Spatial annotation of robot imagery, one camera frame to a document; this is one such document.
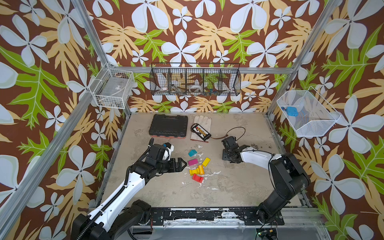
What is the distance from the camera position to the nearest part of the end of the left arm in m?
0.60

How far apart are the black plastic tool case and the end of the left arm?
1.06ft

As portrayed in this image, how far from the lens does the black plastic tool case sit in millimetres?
1034
